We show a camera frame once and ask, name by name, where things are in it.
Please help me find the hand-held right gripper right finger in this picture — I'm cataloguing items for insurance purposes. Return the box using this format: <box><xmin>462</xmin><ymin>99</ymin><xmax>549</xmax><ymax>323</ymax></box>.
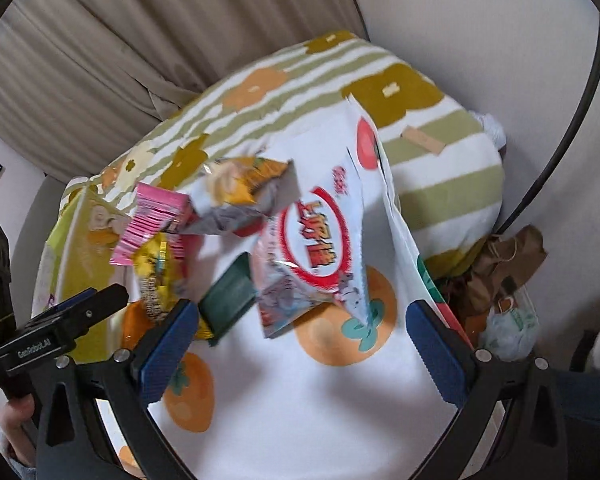
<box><xmin>406</xmin><ymin>299</ymin><xmax>568</xmax><ymax>480</ymax></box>

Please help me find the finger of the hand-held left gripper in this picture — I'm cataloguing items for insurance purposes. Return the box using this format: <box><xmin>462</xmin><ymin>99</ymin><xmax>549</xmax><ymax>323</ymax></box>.
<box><xmin>27</xmin><ymin>284</ymin><xmax>129</xmax><ymax>341</ymax></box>

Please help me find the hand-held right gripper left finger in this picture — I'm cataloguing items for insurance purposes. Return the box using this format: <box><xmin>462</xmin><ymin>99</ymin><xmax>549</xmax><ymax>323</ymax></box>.
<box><xmin>35</xmin><ymin>298</ymin><xmax>201</xmax><ymax>480</ymax></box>

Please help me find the dark green snack packet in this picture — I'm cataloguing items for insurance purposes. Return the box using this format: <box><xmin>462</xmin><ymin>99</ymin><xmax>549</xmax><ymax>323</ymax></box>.
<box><xmin>197</xmin><ymin>252</ymin><xmax>258</xmax><ymax>346</ymax></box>

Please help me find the gold yellow snack packet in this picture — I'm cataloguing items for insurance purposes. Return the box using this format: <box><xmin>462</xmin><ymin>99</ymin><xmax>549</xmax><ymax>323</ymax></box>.
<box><xmin>130</xmin><ymin>232</ymin><xmax>216</xmax><ymax>346</ymax></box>

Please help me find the pink snack packet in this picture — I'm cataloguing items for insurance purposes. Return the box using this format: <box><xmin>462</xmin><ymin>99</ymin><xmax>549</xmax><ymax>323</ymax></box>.
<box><xmin>109</xmin><ymin>182</ymin><xmax>201</xmax><ymax>267</ymax></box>

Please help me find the white red snack packet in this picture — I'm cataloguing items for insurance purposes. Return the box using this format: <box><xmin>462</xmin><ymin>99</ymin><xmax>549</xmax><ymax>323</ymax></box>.
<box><xmin>254</xmin><ymin>147</ymin><xmax>368</xmax><ymax>342</ymax></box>

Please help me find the orange silver snack packet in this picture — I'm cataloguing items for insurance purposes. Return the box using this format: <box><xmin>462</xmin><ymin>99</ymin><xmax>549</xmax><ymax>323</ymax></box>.
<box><xmin>180</xmin><ymin>156</ymin><xmax>295</xmax><ymax>236</ymax></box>

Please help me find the person's left forearm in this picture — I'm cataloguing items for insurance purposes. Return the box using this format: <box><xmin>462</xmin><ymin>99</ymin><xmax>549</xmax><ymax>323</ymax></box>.
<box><xmin>0</xmin><ymin>425</ymin><xmax>38</xmax><ymax>480</ymax></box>

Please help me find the person's left hand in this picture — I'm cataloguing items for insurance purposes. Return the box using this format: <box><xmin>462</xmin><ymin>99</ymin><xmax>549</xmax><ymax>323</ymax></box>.
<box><xmin>0</xmin><ymin>394</ymin><xmax>38</xmax><ymax>453</ymax></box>

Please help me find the white green plastic bag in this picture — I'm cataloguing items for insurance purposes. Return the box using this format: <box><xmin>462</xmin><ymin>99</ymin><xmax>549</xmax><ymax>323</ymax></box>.
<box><xmin>480</xmin><ymin>292</ymin><xmax>538</xmax><ymax>361</ymax></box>

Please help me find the brown paper bag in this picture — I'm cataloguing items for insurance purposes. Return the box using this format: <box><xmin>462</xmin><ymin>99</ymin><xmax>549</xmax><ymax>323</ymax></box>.
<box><xmin>445</xmin><ymin>225</ymin><xmax>548</xmax><ymax>316</ymax></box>

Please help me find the persimmon print tablecloth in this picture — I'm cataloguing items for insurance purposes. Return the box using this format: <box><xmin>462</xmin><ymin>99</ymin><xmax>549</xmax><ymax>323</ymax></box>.
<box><xmin>95</xmin><ymin>92</ymin><xmax>473</xmax><ymax>480</ymax></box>

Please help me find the floral striped blanket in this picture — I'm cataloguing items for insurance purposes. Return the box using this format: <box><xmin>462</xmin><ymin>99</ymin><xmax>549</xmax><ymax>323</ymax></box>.
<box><xmin>60</xmin><ymin>30</ymin><xmax>506</xmax><ymax>281</ymax></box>

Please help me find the person's leg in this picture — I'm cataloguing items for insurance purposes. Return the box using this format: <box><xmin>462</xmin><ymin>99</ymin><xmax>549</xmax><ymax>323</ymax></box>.
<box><xmin>550</xmin><ymin>367</ymin><xmax>600</xmax><ymax>441</ymax></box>

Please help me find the beige tape strip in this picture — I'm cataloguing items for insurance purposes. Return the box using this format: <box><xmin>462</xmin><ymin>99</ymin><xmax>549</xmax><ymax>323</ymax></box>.
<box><xmin>400</xmin><ymin>127</ymin><xmax>446</xmax><ymax>153</ymax></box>

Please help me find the beige curtain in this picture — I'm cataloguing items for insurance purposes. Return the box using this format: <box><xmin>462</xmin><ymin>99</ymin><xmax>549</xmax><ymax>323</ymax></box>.
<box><xmin>0</xmin><ymin>0</ymin><xmax>371</xmax><ymax>186</ymax></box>

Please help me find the black pole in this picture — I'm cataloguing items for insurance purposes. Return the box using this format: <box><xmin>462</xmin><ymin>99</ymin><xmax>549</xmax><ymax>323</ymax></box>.
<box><xmin>330</xmin><ymin>0</ymin><xmax>373</xmax><ymax>43</ymax></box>

